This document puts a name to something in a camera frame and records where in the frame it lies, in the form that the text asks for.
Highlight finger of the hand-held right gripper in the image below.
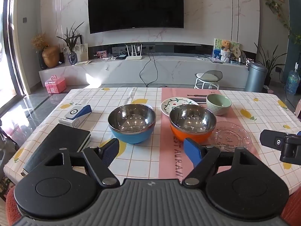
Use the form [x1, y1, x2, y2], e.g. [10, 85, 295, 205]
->
[260, 129, 301, 164]

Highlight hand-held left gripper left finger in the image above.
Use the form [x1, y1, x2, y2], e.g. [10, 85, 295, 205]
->
[45, 138, 120, 187]

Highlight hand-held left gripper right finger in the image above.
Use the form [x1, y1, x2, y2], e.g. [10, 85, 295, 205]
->
[182, 138, 259, 187]

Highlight orange steel bowl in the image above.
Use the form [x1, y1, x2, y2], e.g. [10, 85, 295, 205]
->
[169, 105, 217, 143]

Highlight blue steel bowl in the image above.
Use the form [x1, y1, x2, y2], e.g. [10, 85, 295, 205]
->
[108, 104, 157, 145]

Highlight clear glass plate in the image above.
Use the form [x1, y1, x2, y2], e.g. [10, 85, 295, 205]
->
[208, 121, 252, 153]

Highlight white patterned plate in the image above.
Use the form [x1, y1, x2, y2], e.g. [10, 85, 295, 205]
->
[160, 97, 200, 115]

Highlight green ceramic bowl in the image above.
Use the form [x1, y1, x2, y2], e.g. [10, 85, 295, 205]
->
[206, 93, 232, 116]

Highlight pink placemat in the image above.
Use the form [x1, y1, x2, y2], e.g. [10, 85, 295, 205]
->
[158, 88, 257, 180]

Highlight white and blue box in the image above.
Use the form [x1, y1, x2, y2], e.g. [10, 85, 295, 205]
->
[58, 104, 93, 128]

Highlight black notebook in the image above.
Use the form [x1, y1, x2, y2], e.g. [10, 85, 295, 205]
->
[22, 124, 92, 177]

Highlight blue water jug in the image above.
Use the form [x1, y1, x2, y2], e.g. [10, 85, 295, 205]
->
[284, 62, 301, 95]

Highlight grey trash can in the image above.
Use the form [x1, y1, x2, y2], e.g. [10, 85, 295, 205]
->
[245, 62, 268, 92]

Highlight grey round stool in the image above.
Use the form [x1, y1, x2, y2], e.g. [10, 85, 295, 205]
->
[194, 71, 223, 90]

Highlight potted snake plant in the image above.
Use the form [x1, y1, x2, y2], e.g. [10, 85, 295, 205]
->
[254, 40, 286, 86]

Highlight marble television console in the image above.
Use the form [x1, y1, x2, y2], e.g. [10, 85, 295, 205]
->
[38, 55, 250, 87]

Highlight pink storage box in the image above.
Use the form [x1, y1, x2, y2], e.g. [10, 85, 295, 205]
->
[45, 75, 67, 94]

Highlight white router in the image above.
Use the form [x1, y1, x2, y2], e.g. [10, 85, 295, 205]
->
[125, 44, 144, 60]

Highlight teddy bear bouquet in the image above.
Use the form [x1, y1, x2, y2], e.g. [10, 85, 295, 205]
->
[220, 40, 232, 63]

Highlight green plant in blue vase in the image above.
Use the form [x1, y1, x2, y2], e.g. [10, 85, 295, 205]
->
[56, 22, 84, 65]

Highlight sketch portrait print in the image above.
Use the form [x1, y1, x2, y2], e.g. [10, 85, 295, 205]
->
[75, 44, 88, 63]

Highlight painted canvas picture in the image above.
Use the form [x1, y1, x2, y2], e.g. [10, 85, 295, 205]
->
[213, 38, 240, 60]

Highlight brown round vase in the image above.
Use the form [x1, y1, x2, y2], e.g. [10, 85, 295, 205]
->
[42, 46, 60, 68]

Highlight dark slim vase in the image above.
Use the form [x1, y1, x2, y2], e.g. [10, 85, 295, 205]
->
[38, 49, 47, 70]

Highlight red chair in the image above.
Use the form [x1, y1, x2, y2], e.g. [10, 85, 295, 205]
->
[5, 187, 301, 226]

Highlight dried yellow flowers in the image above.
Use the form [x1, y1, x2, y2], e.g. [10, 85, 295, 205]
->
[31, 33, 49, 51]

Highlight hanging vine plant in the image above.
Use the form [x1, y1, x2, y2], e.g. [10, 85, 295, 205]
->
[265, 0, 301, 45]

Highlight glass sliding door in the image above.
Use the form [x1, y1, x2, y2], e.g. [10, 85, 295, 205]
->
[0, 0, 27, 132]

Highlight black television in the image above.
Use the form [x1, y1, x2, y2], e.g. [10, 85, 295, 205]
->
[88, 0, 184, 34]

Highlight black cable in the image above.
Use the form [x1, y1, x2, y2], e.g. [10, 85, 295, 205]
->
[139, 50, 168, 89]

